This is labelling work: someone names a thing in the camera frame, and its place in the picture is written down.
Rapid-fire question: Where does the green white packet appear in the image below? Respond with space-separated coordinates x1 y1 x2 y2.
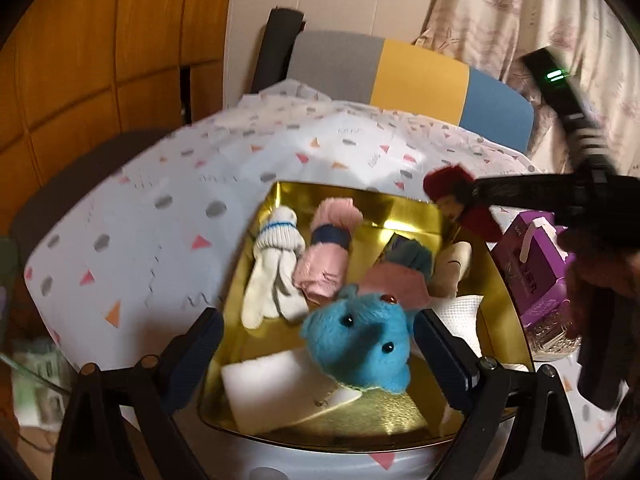
10 350 73 428

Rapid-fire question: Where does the grey yellow blue headboard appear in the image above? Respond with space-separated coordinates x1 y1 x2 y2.
287 30 535 153

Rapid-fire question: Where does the pink rolled sock navy band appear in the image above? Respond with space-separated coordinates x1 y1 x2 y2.
292 197 365 306

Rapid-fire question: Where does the patterned beige curtain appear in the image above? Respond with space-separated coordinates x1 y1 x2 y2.
410 0 640 181

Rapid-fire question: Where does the white tissue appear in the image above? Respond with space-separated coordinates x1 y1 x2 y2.
430 295 488 356

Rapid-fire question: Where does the wooden wardrobe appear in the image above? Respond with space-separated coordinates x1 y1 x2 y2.
0 0 236 201

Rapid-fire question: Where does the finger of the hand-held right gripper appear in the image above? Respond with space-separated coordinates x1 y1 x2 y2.
475 174 601 211

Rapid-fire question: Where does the small beige plush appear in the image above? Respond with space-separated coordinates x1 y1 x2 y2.
427 241 473 301

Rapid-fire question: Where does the small doll with red hat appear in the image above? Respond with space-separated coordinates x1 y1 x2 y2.
422 162 503 243

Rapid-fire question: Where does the white card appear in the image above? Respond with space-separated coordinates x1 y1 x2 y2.
220 347 366 433

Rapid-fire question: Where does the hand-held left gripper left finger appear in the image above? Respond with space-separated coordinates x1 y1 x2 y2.
52 307 226 480

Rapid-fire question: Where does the black bed post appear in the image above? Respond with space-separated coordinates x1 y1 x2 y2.
250 7 307 93

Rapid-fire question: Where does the white rolled sock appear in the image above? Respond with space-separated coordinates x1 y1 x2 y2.
241 206 307 330

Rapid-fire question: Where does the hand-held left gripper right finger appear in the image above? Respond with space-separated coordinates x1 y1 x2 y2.
412 307 586 480

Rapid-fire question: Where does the blue plush toy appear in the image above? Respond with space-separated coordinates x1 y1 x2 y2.
299 284 416 395

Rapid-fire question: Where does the gold tray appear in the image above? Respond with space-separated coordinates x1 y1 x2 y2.
197 180 536 448

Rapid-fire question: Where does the pink and teal rolled sock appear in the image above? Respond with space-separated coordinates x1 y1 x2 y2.
357 237 435 311

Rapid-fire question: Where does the purple carton box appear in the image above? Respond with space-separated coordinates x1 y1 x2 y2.
492 210 576 328

